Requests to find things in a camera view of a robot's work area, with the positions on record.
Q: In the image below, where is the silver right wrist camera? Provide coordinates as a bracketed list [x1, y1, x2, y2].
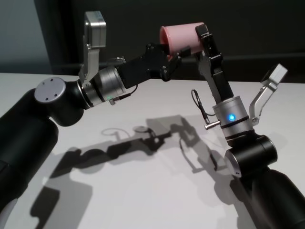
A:
[249, 63, 289, 125]

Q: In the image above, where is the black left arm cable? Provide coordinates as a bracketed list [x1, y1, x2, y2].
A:
[111, 84, 139, 106]

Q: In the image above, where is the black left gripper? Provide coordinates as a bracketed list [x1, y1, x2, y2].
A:
[118, 42, 192, 90]

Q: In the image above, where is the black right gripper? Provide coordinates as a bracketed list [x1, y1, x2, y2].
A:
[194, 23, 236, 106]

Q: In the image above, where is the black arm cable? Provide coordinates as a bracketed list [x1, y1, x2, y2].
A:
[111, 84, 139, 106]
[190, 89, 220, 131]

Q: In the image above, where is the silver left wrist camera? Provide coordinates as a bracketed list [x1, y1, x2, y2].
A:
[79, 10, 107, 88]

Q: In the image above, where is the pink plastic cup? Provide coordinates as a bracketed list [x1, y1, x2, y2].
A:
[159, 21, 206, 60]

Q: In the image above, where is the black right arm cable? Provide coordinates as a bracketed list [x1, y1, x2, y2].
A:
[190, 89, 220, 131]

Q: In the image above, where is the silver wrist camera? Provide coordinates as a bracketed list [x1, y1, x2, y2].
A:
[79, 10, 107, 88]
[249, 63, 289, 125]

